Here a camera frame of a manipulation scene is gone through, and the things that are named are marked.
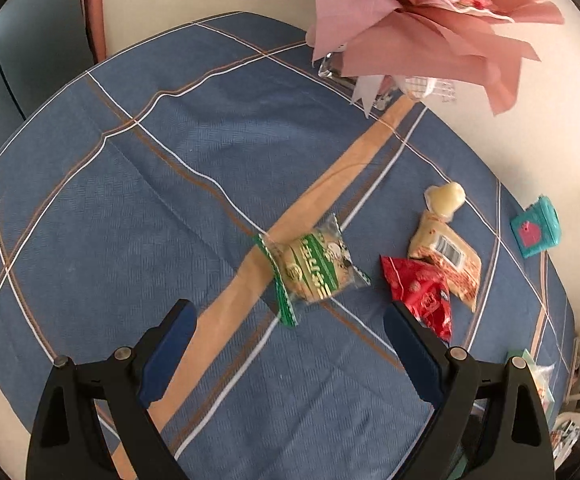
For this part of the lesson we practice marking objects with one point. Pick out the teal toy cube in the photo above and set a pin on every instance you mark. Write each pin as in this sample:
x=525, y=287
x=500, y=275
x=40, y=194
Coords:
x=535, y=230

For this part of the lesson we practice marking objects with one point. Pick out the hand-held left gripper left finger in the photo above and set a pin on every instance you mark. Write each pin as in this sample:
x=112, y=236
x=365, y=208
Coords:
x=169, y=355

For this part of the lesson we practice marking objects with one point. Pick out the small red snack packet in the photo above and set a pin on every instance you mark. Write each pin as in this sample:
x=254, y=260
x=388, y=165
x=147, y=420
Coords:
x=420, y=290

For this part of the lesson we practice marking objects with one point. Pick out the blue plaid bedsheet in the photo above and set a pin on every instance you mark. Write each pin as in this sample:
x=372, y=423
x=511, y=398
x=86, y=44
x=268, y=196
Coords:
x=144, y=185

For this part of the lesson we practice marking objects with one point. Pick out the packets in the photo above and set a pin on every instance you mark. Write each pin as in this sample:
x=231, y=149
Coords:
x=547, y=400

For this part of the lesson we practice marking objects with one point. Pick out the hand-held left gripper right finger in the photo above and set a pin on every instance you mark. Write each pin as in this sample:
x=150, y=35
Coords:
x=415, y=355

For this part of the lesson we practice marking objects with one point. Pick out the beige snack packet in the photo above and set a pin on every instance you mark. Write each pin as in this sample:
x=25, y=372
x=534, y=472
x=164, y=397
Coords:
x=450, y=255

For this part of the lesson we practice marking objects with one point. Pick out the pink paper flower bouquet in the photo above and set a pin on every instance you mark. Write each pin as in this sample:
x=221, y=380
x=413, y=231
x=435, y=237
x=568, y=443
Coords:
x=420, y=40

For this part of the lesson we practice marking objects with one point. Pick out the green and white snack packet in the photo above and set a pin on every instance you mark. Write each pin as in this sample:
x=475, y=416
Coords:
x=315, y=265

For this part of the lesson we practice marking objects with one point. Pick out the brown curved bar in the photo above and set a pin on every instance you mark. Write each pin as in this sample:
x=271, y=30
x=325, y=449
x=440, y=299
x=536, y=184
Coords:
x=92, y=10

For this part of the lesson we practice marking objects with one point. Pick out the white heart-shaped candy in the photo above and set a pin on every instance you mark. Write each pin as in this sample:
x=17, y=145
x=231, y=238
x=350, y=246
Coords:
x=445, y=200

